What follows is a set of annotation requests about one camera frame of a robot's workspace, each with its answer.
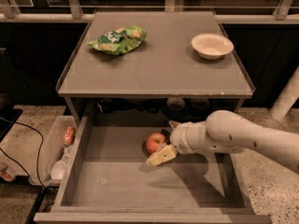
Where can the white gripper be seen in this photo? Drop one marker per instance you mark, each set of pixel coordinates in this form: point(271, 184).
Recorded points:
point(179, 137)

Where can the red apple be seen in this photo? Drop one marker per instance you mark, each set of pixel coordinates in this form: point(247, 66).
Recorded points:
point(154, 141)

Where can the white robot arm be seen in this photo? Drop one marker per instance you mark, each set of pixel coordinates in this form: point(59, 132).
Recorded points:
point(224, 131)

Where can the grey cabinet with counter top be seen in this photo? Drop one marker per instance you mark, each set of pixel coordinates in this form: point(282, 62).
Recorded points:
point(165, 65)

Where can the open grey top drawer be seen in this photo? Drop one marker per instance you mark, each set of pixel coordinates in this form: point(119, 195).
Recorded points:
point(107, 181)

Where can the dark round container left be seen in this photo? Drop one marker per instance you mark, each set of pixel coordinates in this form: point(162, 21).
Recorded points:
point(175, 108)

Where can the dark round container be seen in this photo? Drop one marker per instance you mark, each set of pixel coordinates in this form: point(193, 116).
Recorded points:
point(199, 106)
point(175, 108)

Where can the dark round container right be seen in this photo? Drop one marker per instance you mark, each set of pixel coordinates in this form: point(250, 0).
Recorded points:
point(199, 106)

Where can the red snack packet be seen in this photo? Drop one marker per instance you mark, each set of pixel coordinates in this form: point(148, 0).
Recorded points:
point(69, 136)

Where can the white bowl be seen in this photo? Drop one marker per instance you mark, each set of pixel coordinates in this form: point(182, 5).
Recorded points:
point(211, 46)

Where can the clear plastic storage bin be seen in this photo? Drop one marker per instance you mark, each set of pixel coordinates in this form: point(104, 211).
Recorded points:
point(52, 151)

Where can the green snack bag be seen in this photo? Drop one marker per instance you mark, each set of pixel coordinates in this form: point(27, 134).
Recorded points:
point(120, 41)

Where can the white cup in bin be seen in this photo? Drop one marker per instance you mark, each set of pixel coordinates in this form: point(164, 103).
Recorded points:
point(58, 169)

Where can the small packet on floor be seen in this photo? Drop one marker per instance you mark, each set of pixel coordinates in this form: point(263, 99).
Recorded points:
point(6, 172)

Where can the metal window railing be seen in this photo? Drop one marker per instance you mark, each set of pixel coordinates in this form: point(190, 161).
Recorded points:
point(225, 11)

